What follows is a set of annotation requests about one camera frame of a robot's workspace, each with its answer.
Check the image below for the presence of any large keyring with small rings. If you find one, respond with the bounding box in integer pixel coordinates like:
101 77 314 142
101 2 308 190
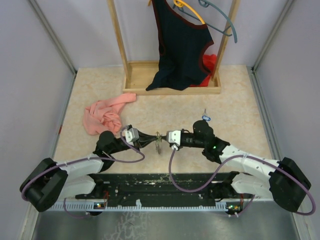
155 131 163 155

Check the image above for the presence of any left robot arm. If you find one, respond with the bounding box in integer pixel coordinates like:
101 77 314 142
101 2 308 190
19 126 158 212

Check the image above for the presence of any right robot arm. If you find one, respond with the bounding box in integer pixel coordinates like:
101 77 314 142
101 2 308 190
165 120 316 215

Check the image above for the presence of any blue tagged key bunch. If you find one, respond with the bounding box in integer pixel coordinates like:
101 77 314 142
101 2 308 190
201 108 212 122

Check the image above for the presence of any pink cloth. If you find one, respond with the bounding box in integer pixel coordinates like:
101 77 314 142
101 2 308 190
82 93 137 136

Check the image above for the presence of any wooden clothes rack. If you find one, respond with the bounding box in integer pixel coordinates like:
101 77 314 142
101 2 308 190
107 0 240 95

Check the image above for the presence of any red cloth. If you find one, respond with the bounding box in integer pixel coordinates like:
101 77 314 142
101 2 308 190
190 54 217 87

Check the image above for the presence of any dark navy tank top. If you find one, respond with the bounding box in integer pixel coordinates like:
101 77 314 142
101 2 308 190
145 0 214 91

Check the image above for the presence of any yellow clothes hanger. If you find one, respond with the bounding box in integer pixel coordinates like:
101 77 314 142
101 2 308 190
147 0 207 26

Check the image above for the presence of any grey blue clothes hanger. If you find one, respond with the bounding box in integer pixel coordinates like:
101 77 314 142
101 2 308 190
197 0 239 44

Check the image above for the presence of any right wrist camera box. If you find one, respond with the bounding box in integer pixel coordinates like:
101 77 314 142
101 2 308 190
166 130 182 151

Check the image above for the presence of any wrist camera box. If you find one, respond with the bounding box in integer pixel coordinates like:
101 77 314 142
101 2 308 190
166 130 182 151
124 126 139 146

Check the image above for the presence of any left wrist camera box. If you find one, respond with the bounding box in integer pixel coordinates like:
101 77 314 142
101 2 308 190
124 126 139 146

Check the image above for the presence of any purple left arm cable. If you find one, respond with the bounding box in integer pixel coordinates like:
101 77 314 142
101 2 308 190
20 126 146 220

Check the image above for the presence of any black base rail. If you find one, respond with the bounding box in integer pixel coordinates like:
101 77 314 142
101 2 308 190
75 172 240 207

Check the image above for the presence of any white cable duct strip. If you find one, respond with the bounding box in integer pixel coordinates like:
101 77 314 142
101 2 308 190
49 199 243 213

